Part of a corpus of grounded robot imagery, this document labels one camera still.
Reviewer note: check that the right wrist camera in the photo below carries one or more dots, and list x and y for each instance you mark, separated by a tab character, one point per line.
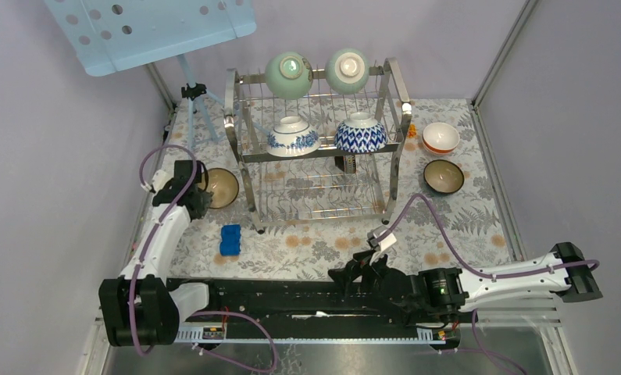
380	240

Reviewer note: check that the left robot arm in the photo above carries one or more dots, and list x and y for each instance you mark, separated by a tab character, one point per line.
137	307

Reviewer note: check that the floral tablecloth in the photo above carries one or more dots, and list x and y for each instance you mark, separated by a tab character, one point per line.
433	230

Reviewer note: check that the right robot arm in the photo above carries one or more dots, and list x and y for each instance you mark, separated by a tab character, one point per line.
445	295

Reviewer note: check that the orange bowl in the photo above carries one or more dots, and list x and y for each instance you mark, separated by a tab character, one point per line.
440	138

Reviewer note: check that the teal blue bowl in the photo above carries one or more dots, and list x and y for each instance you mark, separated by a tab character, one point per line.
443	176

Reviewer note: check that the green celadon bowl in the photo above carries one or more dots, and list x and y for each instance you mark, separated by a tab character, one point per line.
347	71
289	75

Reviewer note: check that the brown speckled bowl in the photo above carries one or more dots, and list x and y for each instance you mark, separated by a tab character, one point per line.
222	185

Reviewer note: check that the left green celadon bowl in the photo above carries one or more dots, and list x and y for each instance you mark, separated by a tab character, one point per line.
289	75

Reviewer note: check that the small yellow object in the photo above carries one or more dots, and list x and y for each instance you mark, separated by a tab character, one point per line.
412	132

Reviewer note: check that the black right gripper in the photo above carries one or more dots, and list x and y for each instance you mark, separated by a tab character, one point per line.
344	276

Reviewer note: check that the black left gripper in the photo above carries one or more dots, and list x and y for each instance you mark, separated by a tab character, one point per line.
206	200

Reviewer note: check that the right green celadon bowl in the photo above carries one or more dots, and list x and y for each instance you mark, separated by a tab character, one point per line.
347	71

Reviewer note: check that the blue white zigzag bowl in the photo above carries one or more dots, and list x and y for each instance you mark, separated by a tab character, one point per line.
360	133

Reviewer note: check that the steel two-tier dish rack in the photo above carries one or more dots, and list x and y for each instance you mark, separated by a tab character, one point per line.
327	184

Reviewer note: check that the white blue floral bowl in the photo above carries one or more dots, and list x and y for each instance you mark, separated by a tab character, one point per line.
292	136

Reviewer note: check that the dark patterned bowl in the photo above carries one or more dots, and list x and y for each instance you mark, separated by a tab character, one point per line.
346	164

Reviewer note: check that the light blue music stand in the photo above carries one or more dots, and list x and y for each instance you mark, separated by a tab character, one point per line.
112	36

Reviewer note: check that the blue sponge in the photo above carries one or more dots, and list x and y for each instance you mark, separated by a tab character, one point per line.
230	244

